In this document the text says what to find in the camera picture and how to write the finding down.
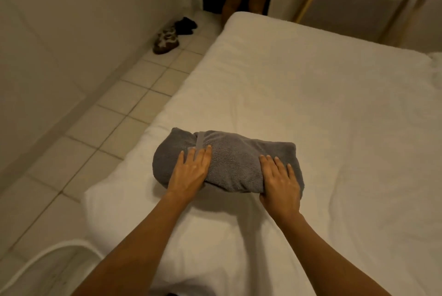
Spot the brown patterned shoe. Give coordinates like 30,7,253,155
153,28,180,55

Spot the person's right hand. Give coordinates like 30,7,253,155
258,154,303,220

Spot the black shoe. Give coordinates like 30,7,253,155
174,17,198,35

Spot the person's right forearm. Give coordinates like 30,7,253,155
276,210,392,296

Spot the white bed mattress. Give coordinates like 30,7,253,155
84,11,442,296

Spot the person's left hand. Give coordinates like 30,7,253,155
166,145,213,200

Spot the person's left forearm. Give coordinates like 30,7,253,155
73,192,192,296

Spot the grey towel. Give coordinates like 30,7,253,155
152,127,305,200

